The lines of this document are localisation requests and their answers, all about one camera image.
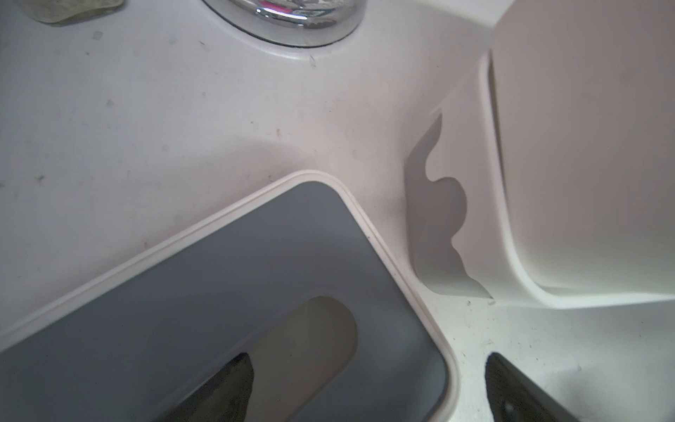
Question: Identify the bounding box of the all white tissue box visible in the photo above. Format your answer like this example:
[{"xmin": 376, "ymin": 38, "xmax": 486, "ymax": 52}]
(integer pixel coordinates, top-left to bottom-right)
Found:
[{"xmin": 404, "ymin": 1, "xmax": 674, "ymax": 309}]

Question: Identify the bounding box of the grey lid tissue box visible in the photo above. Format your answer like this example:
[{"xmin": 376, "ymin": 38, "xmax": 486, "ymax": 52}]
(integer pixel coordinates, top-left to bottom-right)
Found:
[{"xmin": 1, "ymin": 171, "xmax": 459, "ymax": 421}]

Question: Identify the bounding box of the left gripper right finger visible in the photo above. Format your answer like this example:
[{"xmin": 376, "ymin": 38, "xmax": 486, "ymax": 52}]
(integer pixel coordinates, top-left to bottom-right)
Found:
[{"xmin": 484, "ymin": 353, "xmax": 579, "ymax": 422}]

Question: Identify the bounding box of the chrome wire cup rack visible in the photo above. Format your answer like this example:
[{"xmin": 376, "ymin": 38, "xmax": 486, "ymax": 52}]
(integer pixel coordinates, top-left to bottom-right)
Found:
[{"xmin": 204, "ymin": 0, "xmax": 367, "ymax": 49}]

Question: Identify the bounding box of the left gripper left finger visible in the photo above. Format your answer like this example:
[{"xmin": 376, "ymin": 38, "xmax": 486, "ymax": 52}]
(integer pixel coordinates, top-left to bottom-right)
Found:
[{"xmin": 156, "ymin": 353, "xmax": 254, "ymax": 421}]

